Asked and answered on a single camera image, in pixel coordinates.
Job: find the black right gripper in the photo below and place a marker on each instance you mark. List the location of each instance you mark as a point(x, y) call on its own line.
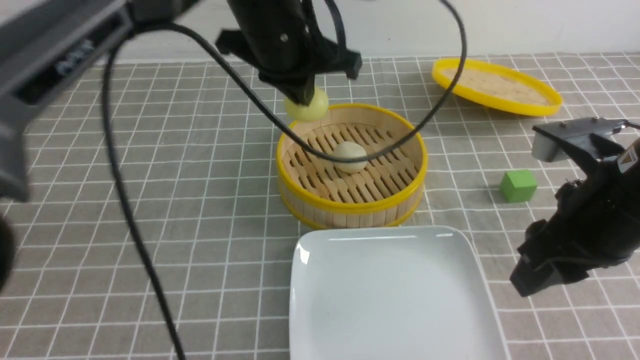
point(596, 224)

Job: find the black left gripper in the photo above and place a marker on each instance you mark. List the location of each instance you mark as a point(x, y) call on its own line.
point(283, 40)

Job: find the pale yellow steamed bun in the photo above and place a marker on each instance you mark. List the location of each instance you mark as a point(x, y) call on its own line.
point(316, 110)

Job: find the white steamed bun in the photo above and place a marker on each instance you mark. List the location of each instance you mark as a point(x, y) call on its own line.
point(349, 150)

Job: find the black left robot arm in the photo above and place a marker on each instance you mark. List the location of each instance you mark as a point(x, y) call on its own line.
point(48, 47)

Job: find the white square plate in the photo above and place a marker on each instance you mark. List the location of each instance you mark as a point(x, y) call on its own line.
point(391, 293)

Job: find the green foam cube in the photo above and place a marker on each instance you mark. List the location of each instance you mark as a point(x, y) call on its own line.
point(518, 186)

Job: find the grey checked tablecloth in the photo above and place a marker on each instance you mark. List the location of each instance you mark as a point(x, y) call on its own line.
point(198, 161)

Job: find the bamboo steamer basket yellow rim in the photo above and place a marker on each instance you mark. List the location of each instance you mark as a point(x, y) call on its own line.
point(383, 192)

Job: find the bamboo steamer lid yellow rim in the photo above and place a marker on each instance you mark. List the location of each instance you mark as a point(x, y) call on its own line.
point(504, 89)

